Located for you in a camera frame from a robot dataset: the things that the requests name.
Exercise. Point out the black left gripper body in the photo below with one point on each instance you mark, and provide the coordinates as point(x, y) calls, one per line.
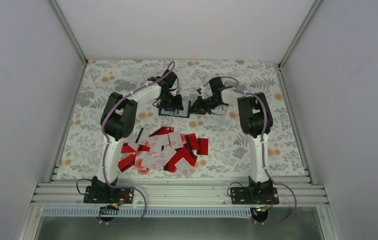
point(169, 102)

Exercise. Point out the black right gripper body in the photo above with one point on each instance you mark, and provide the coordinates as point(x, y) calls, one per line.
point(207, 105)

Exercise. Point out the black card holder wallet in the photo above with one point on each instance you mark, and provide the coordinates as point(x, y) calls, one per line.
point(167, 112)

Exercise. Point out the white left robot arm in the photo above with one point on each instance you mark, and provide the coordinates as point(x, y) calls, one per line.
point(119, 116)

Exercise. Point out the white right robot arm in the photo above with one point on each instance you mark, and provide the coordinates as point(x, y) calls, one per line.
point(255, 120)

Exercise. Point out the red card centre right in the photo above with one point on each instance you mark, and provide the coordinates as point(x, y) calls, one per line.
point(191, 141)

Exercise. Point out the red card far right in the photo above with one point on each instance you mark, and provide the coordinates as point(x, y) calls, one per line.
point(203, 144)

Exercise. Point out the white floral card centre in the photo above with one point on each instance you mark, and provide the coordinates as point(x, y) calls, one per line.
point(156, 143)

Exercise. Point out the red card lower right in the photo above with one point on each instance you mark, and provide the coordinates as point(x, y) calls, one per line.
point(182, 153)

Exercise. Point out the floral patterned table mat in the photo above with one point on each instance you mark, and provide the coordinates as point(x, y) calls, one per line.
point(228, 150)

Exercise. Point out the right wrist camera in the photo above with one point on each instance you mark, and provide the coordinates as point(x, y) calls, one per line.
point(202, 92)

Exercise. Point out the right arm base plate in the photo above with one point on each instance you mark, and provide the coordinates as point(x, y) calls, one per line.
point(242, 196)

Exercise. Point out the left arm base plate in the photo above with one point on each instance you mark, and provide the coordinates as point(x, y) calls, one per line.
point(96, 195)

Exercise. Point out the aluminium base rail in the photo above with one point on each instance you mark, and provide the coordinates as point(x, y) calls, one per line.
point(186, 192)

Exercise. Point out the aluminium frame post right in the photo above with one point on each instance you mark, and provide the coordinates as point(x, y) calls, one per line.
point(300, 32)

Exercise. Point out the slotted cable duct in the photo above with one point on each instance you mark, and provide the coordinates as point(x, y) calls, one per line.
point(150, 212)

